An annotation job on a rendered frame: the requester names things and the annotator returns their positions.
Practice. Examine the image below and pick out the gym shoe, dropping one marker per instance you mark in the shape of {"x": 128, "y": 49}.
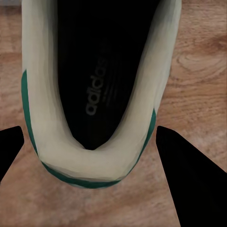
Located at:
{"x": 93, "y": 76}

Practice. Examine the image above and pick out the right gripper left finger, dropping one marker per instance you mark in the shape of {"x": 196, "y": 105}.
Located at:
{"x": 11, "y": 141}

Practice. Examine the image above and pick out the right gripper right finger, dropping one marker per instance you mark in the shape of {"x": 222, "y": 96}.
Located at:
{"x": 197, "y": 185}

